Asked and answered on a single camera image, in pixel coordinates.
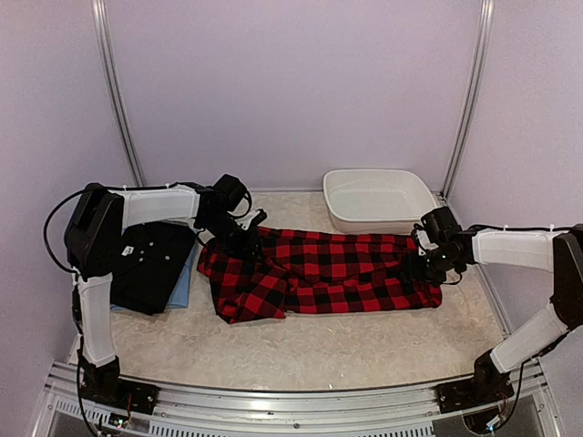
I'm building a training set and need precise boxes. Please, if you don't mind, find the red black plaid shirt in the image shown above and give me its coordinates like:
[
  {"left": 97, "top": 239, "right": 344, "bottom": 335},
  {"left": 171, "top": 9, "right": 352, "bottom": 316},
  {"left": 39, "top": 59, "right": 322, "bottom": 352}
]
[{"left": 197, "top": 227, "right": 443, "bottom": 324}]

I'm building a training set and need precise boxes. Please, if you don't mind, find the right aluminium frame post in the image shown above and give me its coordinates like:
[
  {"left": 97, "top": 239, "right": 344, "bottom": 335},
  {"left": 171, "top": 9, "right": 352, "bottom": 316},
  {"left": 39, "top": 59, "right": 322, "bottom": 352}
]
[{"left": 439, "top": 0, "right": 496, "bottom": 204}]

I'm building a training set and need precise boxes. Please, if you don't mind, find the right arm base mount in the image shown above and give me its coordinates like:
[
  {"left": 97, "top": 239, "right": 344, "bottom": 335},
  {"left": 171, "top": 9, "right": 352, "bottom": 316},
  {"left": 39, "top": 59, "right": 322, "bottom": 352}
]
[{"left": 435, "top": 375, "right": 515, "bottom": 413}]

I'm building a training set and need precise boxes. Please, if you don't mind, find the front aluminium rail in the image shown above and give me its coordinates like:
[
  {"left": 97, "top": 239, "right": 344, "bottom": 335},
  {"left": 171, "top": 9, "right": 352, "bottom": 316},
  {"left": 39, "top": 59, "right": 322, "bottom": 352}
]
[{"left": 30, "top": 363, "right": 563, "bottom": 436}]

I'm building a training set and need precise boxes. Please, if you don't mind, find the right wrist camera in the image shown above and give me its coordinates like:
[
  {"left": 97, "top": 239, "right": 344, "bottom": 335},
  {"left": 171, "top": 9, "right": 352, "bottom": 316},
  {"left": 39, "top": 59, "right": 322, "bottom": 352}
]
[{"left": 411, "top": 223, "right": 435, "bottom": 257}]

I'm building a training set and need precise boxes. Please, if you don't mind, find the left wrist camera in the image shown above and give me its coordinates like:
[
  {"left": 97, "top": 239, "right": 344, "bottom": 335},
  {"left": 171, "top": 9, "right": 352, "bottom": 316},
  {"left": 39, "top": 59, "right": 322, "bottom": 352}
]
[{"left": 237, "top": 208, "right": 268, "bottom": 230}]

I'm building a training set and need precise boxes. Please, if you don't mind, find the aluminium frame post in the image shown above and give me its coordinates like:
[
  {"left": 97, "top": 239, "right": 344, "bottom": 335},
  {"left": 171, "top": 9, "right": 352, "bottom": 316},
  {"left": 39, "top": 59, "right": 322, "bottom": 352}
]
[
  {"left": 90, "top": 0, "right": 146, "bottom": 188},
  {"left": 439, "top": 0, "right": 496, "bottom": 204}
]

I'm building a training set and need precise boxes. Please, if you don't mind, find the white plastic tub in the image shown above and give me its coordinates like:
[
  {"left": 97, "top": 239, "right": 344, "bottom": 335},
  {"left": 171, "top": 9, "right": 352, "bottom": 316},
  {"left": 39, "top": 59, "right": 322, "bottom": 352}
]
[{"left": 322, "top": 169, "right": 440, "bottom": 235}]

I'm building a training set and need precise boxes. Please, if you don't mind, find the left aluminium frame post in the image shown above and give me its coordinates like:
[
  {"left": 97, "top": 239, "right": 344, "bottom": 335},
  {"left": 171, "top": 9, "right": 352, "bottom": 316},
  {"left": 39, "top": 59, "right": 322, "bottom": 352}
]
[{"left": 90, "top": 0, "right": 146, "bottom": 188}]

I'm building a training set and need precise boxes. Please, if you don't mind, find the light blue folded shirt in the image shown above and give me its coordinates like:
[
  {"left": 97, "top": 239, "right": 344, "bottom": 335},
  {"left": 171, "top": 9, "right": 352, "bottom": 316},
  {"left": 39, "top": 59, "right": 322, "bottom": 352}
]
[{"left": 110, "top": 245, "right": 198, "bottom": 316}]

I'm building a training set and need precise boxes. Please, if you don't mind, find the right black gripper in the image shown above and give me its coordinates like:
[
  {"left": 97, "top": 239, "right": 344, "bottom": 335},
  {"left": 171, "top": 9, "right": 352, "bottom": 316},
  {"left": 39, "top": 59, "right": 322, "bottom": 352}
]
[{"left": 397, "top": 246, "right": 461, "bottom": 285}]

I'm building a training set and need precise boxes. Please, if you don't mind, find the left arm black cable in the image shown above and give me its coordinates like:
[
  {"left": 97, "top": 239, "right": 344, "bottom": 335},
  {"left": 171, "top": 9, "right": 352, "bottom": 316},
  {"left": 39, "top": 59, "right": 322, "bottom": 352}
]
[{"left": 43, "top": 181, "right": 254, "bottom": 279}]

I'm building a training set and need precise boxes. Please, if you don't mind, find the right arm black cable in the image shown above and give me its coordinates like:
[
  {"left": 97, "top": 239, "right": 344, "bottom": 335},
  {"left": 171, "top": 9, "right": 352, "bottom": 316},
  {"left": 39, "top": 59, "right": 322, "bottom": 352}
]
[{"left": 444, "top": 222, "right": 575, "bottom": 286}]

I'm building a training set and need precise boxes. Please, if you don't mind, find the black folded shirt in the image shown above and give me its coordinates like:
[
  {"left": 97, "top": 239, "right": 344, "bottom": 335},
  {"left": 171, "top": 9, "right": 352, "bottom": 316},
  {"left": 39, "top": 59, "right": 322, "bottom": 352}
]
[{"left": 110, "top": 222, "right": 196, "bottom": 315}]

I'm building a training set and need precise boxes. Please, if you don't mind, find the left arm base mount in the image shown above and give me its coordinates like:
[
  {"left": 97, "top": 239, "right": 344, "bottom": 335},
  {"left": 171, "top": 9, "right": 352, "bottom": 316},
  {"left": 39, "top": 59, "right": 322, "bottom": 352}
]
[{"left": 80, "top": 379, "right": 159, "bottom": 415}]

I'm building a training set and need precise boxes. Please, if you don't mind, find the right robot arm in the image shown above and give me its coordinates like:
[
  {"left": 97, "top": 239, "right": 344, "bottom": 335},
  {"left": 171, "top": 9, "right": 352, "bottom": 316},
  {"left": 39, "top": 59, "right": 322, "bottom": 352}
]
[{"left": 401, "top": 207, "right": 582, "bottom": 404}]

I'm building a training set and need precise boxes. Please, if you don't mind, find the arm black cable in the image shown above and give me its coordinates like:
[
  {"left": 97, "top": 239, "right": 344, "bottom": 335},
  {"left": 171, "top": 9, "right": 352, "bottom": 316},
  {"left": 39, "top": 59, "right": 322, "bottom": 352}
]
[
  {"left": 444, "top": 222, "right": 575, "bottom": 286},
  {"left": 43, "top": 181, "right": 254, "bottom": 279}
]

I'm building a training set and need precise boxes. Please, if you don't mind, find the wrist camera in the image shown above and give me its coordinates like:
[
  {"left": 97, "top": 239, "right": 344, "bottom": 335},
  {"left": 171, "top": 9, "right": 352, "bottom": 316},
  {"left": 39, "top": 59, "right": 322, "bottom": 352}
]
[
  {"left": 237, "top": 208, "right": 268, "bottom": 230},
  {"left": 411, "top": 223, "right": 435, "bottom": 257}
]

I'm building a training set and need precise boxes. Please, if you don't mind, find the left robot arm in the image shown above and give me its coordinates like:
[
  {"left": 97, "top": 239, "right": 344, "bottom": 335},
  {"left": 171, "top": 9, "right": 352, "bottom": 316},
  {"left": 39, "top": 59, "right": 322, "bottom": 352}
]
[{"left": 65, "top": 174, "right": 267, "bottom": 405}]

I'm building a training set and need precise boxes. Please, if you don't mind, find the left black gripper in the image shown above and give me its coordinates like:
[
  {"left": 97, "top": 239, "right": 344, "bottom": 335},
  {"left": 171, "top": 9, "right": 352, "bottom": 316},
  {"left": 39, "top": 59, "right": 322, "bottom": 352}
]
[{"left": 199, "top": 212, "right": 266, "bottom": 263}]

